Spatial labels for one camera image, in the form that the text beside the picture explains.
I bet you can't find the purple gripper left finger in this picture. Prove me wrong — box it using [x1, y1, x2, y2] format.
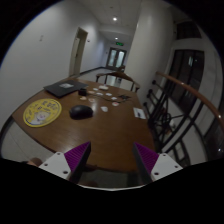
[40, 142, 91, 184]

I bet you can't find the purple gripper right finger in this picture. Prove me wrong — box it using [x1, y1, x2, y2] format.
[132, 142, 182, 185]

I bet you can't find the black computer mouse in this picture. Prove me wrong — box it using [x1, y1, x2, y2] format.
[69, 105, 93, 120]

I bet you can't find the round yellow mouse pad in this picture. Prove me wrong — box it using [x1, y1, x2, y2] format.
[23, 98, 62, 128]

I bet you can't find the white card near mouse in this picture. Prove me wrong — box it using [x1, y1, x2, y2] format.
[101, 106, 108, 112]

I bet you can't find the white paper with pen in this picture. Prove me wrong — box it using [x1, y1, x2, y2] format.
[133, 108, 146, 119]

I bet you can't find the pink round sticker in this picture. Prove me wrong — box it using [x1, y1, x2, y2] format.
[112, 102, 119, 107]

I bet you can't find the small black box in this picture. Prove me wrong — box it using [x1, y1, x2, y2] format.
[78, 89, 87, 96]

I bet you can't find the dark grey laptop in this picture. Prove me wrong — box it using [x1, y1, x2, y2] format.
[44, 80, 87, 98]

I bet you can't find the white box on table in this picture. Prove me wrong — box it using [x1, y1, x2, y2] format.
[99, 85, 109, 90]

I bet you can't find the wooden stair handrail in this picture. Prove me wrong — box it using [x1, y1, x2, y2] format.
[156, 71, 224, 132]

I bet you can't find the wooden chair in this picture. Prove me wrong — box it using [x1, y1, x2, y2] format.
[96, 71, 140, 92]

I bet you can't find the glass double door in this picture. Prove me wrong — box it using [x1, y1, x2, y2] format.
[106, 48, 126, 70]

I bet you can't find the open side door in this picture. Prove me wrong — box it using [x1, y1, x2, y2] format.
[69, 28, 88, 77]

